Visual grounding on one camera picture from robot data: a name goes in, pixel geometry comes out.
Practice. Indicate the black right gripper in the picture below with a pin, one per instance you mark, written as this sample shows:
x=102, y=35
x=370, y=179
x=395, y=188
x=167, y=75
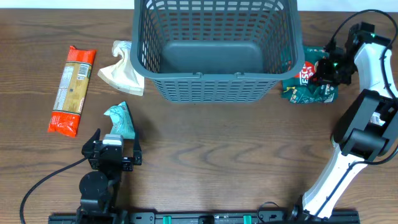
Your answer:
x=325, y=73

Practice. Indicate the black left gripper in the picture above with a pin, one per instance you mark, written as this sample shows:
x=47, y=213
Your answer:
x=112, y=158

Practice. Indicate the green Nescafe coffee bag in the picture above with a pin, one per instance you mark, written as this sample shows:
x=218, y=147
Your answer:
x=300, y=91

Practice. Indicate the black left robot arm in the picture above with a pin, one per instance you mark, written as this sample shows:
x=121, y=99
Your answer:
x=99, y=190

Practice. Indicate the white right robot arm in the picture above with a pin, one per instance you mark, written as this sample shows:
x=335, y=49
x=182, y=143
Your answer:
x=368, y=129

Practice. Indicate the teal crumpled snack packet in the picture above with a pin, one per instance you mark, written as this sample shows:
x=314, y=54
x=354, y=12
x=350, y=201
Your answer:
x=121, y=119

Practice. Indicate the beige crumpled pouch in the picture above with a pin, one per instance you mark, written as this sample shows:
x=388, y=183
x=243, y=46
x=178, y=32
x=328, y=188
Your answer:
x=122, y=75

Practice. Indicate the red orange spaghetti packet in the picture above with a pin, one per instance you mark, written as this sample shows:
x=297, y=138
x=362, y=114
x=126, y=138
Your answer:
x=71, y=94

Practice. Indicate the grey plastic basket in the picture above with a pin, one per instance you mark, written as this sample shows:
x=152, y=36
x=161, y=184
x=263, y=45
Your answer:
x=216, y=51

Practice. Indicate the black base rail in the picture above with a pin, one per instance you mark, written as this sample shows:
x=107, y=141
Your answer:
x=264, y=216

